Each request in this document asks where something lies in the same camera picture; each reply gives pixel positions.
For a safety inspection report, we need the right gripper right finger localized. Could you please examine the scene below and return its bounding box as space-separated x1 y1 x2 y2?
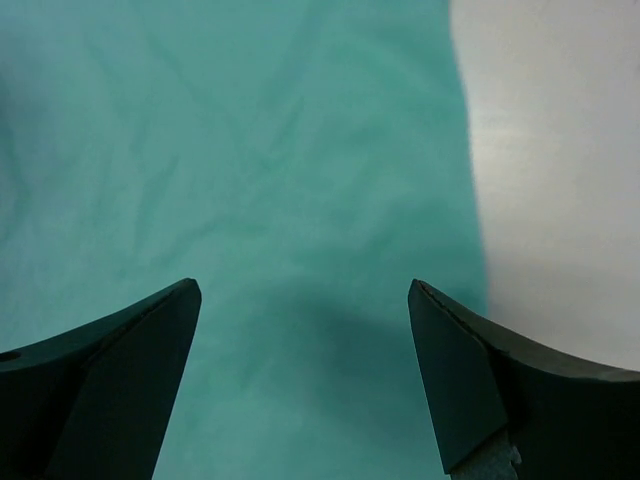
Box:
408 280 639 479

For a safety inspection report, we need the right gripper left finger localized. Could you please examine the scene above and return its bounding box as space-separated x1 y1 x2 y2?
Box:
1 278 202 480

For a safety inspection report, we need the teal t shirt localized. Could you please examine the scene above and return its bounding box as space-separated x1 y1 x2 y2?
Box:
1 1 487 479

